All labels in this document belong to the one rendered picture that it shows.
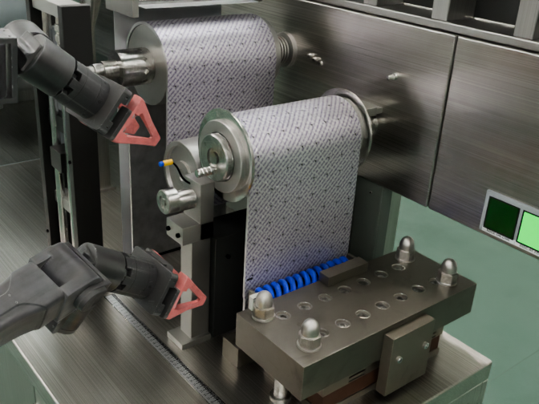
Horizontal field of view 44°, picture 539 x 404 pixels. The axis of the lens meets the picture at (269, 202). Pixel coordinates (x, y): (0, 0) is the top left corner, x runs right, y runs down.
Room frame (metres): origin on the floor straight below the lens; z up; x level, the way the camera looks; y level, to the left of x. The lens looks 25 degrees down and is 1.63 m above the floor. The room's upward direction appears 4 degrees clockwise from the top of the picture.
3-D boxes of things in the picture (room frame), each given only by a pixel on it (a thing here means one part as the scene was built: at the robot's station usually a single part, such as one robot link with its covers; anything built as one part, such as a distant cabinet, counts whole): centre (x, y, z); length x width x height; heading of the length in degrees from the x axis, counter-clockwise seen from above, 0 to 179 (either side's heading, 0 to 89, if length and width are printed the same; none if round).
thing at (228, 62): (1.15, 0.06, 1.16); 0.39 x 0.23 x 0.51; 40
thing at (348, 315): (0.94, -0.16, 1.00); 0.40 x 0.16 x 0.06; 130
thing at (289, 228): (1.01, -0.06, 1.11); 0.23 x 0.01 x 0.18; 130
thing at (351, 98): (1.14, -0.12, 1.25); 0.15 x 0.01 x 0.15; 40
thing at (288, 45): (1.35, 0.01, 1.33); 0.07 x 0.07 x 0.07; 40
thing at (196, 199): (0.97, 0.13, 1.05); 0.06 x 0.05 x 0.31; 130
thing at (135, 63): (1.15, 0.25, 1.33); 0.06 x 0.06 x 0.06; 40
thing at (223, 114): (0.98, 0.07, 1.25); 0.15 x 0.01 x 0.15; 40
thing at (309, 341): (0.80, -0.07, 1.05); 0.04 x 0.04 x 0.04
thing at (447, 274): (1.01, -0.32, 1.05); 0.04 x 0.04 x 0.04
